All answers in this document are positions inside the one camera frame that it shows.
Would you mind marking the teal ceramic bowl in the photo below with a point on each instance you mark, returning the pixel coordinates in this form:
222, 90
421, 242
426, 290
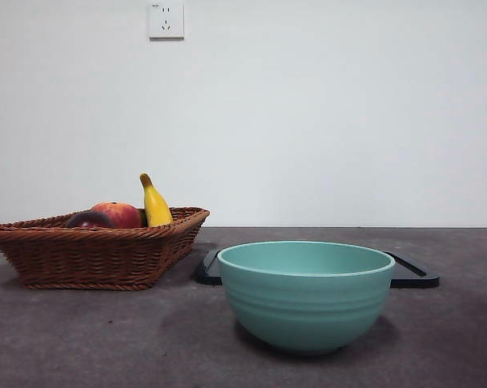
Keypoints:
306, 307

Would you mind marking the dark red plum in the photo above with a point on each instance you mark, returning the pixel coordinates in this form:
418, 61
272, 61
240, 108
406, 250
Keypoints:
89, 221

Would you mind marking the yellow banana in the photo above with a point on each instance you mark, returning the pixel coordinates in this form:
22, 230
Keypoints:
157, 207

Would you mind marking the dark green fruit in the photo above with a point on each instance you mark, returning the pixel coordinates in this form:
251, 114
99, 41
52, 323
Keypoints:
144, 220

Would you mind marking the red orange peach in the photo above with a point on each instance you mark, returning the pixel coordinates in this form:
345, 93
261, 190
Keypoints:
124, 214

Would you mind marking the brown wicker basket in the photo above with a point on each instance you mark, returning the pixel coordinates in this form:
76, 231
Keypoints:
85, 258

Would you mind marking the dark green rectangular tray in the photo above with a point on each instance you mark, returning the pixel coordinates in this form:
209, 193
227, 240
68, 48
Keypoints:
413, 279

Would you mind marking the white wall socket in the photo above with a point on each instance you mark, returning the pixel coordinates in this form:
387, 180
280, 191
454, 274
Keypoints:
166, 20

